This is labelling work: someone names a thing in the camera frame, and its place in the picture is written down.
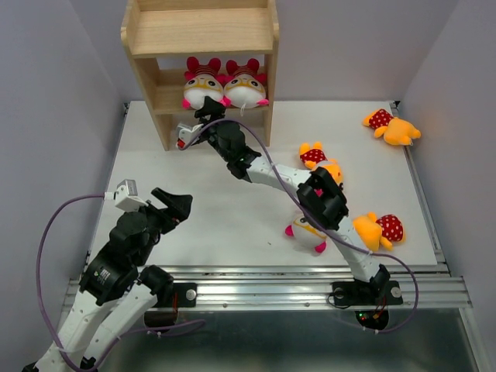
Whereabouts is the far orange plush toy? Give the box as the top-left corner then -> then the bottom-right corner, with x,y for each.
362,108 -> 422,146

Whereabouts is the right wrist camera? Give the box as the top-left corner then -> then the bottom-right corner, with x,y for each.
176,122 -> 203,150

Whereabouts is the white pink striped plush toy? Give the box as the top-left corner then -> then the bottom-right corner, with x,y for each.
181,57 -> 231,110

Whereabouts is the orange plush toy face down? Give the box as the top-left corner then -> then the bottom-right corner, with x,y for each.
353,212 -> 405,252

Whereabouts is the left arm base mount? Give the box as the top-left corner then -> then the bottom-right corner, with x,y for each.
143,282 -> 198,328

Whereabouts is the aluminium rail base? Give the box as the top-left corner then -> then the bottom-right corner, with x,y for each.
109,101 -> 471,311

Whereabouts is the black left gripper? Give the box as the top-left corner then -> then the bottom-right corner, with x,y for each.
136,186 -> 194,264

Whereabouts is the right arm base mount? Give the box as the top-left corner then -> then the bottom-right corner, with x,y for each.
326,281 -> 404,331

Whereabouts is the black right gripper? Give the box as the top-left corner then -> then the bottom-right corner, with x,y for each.
193,94 -> 232,163

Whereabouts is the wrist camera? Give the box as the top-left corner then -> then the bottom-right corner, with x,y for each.
104,179 -> 147,212
176,122 -> 203,150

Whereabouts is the orange plush toy polka-dot dress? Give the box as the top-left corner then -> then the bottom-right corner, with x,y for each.
298,142 -> 343,188

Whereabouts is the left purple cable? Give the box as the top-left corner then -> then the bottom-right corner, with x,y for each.
36,193 -> 207,371

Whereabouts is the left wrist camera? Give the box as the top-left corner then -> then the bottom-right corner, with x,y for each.
104,179 -> 147,212

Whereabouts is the wooden shelf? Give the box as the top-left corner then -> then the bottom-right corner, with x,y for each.
121,1 -> 280,150

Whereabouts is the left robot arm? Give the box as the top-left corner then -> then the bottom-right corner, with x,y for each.
23,179 -> 193,371

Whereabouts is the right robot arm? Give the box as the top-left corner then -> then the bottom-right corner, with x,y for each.
195,97 -> 390,302

